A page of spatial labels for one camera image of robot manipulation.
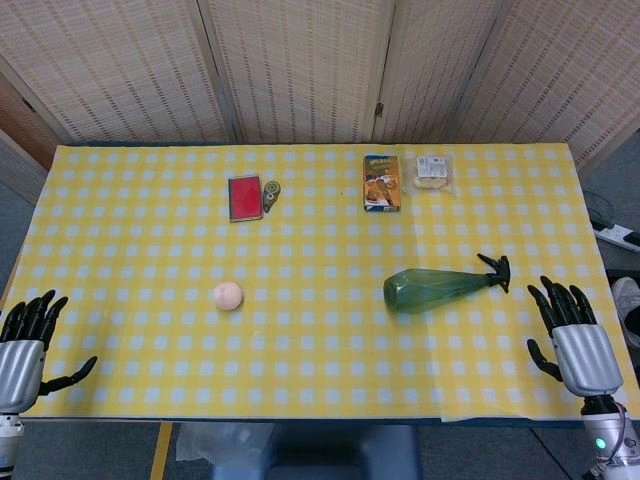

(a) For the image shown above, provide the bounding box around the green correction tape dispenser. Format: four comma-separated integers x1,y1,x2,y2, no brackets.
262,180,282,213

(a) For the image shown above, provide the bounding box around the black cable under table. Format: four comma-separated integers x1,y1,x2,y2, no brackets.
529,427,571,480

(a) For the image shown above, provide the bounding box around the pink peach ball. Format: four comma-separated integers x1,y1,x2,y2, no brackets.
213,281,246,312

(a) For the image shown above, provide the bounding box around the white woven side screen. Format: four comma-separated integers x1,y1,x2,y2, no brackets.
0,129,49,206

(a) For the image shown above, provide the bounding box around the yellow checked tablecloth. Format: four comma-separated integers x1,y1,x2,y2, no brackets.
0,143,640,422

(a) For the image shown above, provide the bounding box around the clear bag of pastries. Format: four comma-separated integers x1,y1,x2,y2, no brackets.
402,153,460,197

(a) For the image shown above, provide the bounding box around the yellow floor strip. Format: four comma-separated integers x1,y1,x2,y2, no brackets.
149,422,174,480

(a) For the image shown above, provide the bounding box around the green spray bottle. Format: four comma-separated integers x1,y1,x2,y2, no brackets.
383,253,512,316

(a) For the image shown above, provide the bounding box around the black and silver left hand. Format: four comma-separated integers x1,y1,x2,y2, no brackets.
0,288,99,415

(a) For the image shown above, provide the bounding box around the woven folding screen panel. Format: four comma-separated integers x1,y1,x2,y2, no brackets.
197,0,396,146
372,0,506,145
454,0,640,169
0,0,241,146

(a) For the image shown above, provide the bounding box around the thin black floor cable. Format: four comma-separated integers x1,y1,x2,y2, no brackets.
587,188,619,229

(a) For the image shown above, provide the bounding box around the white shoe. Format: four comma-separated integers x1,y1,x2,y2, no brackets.
611,277,640,349

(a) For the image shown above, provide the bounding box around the black and silver right hand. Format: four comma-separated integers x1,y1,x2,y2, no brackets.
525,274,625,399

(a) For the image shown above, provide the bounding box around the brown wooden door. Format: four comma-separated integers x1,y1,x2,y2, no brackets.
0,72,59,157

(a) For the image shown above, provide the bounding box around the orange snack box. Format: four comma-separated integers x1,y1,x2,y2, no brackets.
362,154,402,214

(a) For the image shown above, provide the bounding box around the red card box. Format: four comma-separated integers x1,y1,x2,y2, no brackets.
227,173,264,223

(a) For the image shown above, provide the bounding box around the white power strip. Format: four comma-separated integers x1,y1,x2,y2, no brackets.
592,223,640,252

